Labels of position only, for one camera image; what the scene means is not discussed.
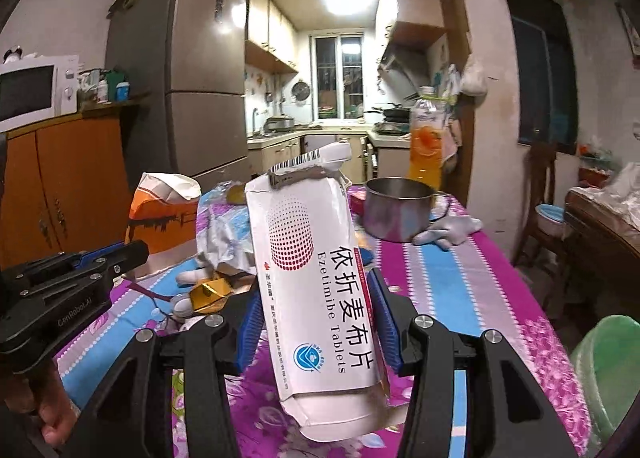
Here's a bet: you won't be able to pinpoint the person's left hand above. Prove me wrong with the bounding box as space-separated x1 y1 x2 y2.
4 357 81 447

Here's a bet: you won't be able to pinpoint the white hanging plastic bag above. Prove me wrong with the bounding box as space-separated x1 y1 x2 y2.
459 55 488 98

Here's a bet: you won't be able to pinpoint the black wok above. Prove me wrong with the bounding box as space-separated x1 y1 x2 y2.
364 105 412 123

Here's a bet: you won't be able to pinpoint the silver plastic bag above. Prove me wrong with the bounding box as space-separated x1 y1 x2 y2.
195 182 261 275

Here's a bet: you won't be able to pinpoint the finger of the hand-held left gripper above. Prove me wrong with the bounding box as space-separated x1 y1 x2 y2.
10 243 126 275
20 240 151 310

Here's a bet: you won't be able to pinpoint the orange white paper bag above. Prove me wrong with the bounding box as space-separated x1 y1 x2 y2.
128 172 202 260

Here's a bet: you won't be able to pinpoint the white microwave oven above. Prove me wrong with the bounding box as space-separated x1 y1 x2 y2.
0 55 81 133

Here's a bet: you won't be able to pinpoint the stainless steel pot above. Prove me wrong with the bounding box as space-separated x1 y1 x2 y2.
362 177 448 243

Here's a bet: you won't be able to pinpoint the dark wooden side table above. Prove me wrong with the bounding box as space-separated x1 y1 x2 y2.
564 190 640 334

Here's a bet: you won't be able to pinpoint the orange wooden cabinet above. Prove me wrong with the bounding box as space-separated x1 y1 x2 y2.
0 105 132 271

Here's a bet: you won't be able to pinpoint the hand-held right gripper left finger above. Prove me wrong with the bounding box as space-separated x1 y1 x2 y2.
75 283 264 458

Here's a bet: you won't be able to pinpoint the white plastic sheet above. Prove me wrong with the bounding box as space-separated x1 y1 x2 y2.
572 160 640 239

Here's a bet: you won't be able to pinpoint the barred kitchen window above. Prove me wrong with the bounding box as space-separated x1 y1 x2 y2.
312 35 365 120

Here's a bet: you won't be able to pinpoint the orange juice bottle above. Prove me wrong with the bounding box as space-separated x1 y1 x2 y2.
407 86 447 191

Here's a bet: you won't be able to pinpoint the pink hanging towel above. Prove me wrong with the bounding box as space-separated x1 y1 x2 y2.
442 120 463 171

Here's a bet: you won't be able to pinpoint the framed wall picture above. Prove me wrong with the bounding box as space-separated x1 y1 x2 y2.
614 2 640 70

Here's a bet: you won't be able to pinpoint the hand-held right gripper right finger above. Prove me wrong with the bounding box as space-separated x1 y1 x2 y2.
367 268 567 458

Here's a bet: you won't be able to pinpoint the dark room window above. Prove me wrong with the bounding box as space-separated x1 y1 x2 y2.
502 0 581 155

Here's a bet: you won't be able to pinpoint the blue plastic basin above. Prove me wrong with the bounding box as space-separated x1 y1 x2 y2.
535 204 567 235

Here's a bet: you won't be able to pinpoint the gold foil wrapper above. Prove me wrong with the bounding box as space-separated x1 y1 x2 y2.
188 278 234 314

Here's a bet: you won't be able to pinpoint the green plastic trash bin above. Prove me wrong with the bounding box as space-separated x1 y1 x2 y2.
570 315 640 458

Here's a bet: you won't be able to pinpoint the cream kitchen wall cabinets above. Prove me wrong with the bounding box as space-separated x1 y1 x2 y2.
245 0 300 74

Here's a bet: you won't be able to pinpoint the steel range hood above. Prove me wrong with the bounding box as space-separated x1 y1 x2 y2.
376 40 432 99

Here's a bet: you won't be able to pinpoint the grey refrigerator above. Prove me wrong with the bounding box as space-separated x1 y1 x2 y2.
105 0 251 181

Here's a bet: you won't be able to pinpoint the dark wooden chair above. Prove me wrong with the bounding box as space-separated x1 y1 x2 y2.
515 140 566 284

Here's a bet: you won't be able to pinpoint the white medicine box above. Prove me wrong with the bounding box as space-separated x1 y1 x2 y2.
245 140 391 443

